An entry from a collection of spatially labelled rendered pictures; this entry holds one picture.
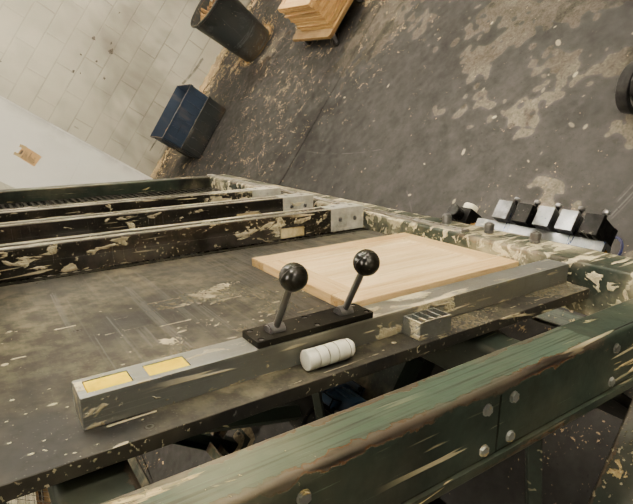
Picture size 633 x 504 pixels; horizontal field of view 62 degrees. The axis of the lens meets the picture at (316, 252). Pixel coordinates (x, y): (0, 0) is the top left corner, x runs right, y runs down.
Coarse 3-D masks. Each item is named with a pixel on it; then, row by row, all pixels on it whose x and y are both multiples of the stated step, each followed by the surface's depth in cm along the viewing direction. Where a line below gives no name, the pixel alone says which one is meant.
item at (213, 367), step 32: (448, 288) 93; (480, 288) 94; (512, 288) 99; (544, 288) 105; (384, 320) 81; (192, 352) 68; (224, 352) 68; (256, 352) 69; (288, 352) 72; (128, 384) 60; (160, 384) 62; (192, 384) 65; (224, 384) 67; (96, 416) 59; (128, 416) 61
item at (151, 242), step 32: (192, 224) 135; (224, 224) 136; (256, 224) 142; (288, 224) 147; (320, 224) 154; (352, 224) 160; (0, 256) 109; (32, 256) 112; (64, 256) 116; (96, 256) 120; (128, 256) 124; (160, 256) 128
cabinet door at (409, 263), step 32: (288, 256) 123; (320, 256) 124; (352, 256) 124; (384, 256) 124; (416, 256) 124; (448, 256) 124; (480, 256) 123; (320, 288) 100; (384, 288) 100; (416, 288) 101
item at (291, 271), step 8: (288, 264) 66; (296, 264) 66; (280, 272) 66; (288, 272) 65; (296, 272) 65; (304, 272) 66; (280, 280) 66; (288, 280) 65; (296, 280) 65; (304, 280) 65; (288, 288) 65; (296, 288) 65; (288, 296) 68; (280, 304) 70; (280, 312) 70; (280, 320) 71; (264, 328) 73; (272, 328) 72; (280, 328) 72
